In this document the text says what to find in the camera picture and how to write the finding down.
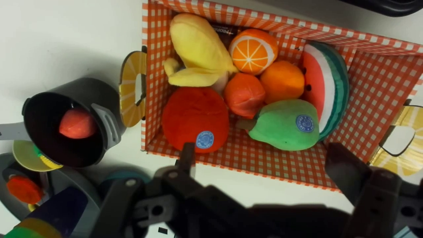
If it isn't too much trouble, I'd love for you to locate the orange white checkered box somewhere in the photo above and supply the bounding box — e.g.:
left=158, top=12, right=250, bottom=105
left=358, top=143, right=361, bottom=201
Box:
left=117, top=0, right=423, bottom=193

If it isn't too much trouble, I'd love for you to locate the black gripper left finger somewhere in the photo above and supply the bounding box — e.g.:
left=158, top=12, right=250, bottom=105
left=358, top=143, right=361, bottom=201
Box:
left=94, top=142, right=248, bottom=238

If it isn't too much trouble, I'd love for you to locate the grey toy plate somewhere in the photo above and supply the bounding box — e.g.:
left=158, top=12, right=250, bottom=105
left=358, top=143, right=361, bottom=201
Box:
left=0, top=153, right=103, bottom=238

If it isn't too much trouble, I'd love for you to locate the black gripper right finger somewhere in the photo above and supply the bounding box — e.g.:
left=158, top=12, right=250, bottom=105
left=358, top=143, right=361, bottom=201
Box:
left=326, top=142, right=423, bottom=238

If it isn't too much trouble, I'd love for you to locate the black plastic tray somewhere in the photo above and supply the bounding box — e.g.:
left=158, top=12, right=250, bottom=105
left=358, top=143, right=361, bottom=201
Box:
left=342, top=0, right=423, bottom=17

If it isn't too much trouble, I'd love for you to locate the red toy inside pot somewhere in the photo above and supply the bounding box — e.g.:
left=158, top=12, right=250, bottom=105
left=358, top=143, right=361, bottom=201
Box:
left=58, top=109, right=98, bottom=140

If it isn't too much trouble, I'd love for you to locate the red apple plush toy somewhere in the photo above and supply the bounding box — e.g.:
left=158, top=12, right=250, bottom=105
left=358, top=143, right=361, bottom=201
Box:
left=160, top=86, right=230, bottom=155

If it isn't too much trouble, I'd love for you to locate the whole orange plush toy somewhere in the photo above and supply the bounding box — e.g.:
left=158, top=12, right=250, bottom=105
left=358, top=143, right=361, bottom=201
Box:
left=259, top=60, right=306, bottom=105

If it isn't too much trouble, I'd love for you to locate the yellow green toy disc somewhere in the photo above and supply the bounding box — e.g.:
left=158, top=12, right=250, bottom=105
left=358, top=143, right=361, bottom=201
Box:
left=12, top=139, right=63, bottom=173

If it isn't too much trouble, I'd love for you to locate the watermelon slice plush toy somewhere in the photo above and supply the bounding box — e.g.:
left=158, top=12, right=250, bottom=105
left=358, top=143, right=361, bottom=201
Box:
left=301, top=40, right=350, bottom=142

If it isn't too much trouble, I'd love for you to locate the black toy pot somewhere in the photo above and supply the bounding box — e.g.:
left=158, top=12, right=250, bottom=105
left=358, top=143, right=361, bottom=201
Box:
left=0, top=77, right=127, bottom=169

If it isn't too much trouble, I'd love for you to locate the green pear plush toy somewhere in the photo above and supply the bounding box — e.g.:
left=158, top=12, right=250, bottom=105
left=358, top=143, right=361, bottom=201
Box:
left=246, top=98, right=321, bottom=152

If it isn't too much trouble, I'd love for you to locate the small red-orange plush fruit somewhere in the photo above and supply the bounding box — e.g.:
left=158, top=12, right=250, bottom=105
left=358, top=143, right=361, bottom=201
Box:
left=223, top=72, right=267, bottom=120

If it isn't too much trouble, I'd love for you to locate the yellow banana plush toy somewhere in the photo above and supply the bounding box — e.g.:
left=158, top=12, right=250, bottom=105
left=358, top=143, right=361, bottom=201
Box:
left=162, top=12, right=239, bottom=90

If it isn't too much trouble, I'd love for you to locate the dark blue plate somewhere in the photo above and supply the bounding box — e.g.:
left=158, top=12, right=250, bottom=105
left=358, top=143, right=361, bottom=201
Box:
left=102, top=165, right=153, bottom=187

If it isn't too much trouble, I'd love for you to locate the orange slice plush toy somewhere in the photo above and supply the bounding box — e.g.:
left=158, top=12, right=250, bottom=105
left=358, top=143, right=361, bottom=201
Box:
left=228, top=28, right=280, bottom=77

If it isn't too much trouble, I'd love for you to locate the red toy on plate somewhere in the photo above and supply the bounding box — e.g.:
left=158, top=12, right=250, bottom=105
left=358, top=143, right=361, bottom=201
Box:
left=5, top=175, right=43, bottom=205

